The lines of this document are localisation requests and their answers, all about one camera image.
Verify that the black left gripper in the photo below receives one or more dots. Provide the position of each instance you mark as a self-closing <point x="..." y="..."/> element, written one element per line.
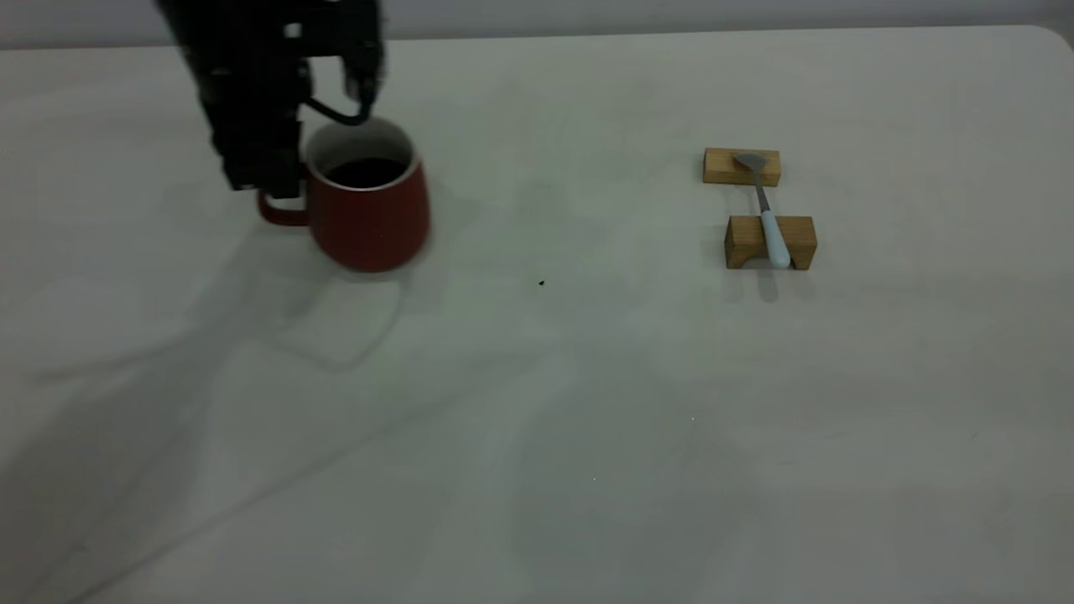
<point x="252" y="101"/>

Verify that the red ceramic mug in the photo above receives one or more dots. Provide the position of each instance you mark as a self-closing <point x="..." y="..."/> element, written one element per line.
<point x="369" y="222"/>

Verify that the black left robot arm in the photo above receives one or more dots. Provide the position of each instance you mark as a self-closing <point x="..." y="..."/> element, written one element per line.
<point x="243" y="25"/>

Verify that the flat rectangular wooden block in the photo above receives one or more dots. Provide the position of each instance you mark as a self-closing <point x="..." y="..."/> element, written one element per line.
<point x="720" y="168"/>

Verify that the arched wooden block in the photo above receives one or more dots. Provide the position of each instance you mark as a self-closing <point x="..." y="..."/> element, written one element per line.
<point x="742" y="239"/>

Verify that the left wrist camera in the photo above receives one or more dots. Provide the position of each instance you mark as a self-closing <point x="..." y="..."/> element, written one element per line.
<point x="362" y="59"/>

